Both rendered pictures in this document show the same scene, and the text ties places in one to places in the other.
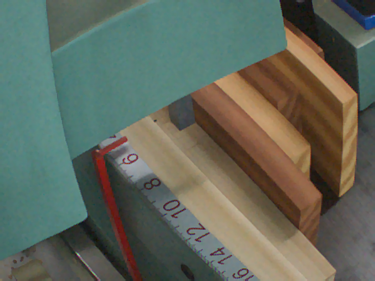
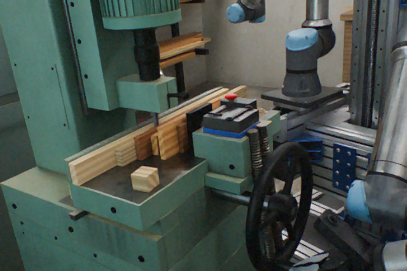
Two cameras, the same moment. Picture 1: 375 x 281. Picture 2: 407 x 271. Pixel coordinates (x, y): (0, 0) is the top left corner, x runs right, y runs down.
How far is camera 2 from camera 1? 0.98 m
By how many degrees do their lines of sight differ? 57
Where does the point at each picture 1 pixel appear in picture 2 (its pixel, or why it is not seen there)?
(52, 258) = not seen: hidden behind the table
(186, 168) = (145, 128)
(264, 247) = (124, 138)
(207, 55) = (143, 103)
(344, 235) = (147, 163)
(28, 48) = (98, 67)
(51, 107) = (102, 83)
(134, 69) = (131, 97)
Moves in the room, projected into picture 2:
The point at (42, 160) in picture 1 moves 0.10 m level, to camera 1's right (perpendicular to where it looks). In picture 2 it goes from (101, 92) to (113, 101)
